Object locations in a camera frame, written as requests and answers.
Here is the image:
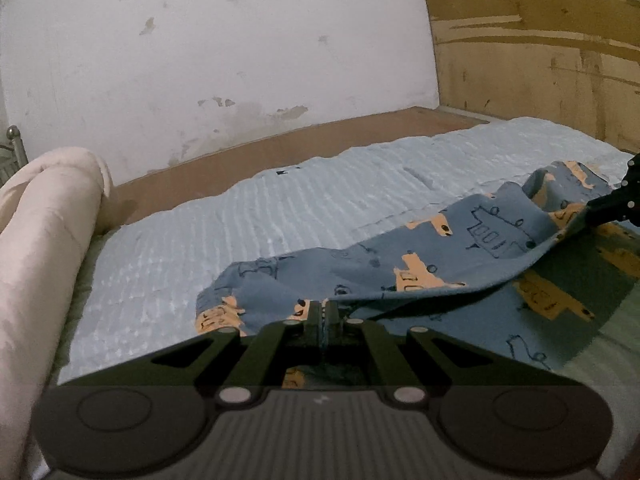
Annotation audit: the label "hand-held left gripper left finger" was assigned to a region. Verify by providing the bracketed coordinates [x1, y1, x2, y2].
[55, 300, 323, 407]

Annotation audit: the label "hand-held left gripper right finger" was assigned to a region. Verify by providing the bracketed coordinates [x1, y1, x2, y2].
[323, 300, 587, 407]

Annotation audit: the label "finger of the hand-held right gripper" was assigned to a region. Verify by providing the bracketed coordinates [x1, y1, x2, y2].
[584, 153, 640, 227]

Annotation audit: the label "blue pants with orange print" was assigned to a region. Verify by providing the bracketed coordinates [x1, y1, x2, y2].
[192, 160, 640, 391]

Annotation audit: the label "light blue quilted bed cover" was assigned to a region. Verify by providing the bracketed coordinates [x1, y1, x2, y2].
[59, 116, 640, 386]

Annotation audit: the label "plywood panel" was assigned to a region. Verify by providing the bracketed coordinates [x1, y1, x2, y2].
[416, 0, 640, 155]

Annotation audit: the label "rolled cream blanket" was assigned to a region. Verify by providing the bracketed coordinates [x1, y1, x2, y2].
[0, 146, 117, 480]

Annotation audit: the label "brown wooden bed frame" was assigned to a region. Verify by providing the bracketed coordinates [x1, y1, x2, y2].
[97, 105, 492, 234]

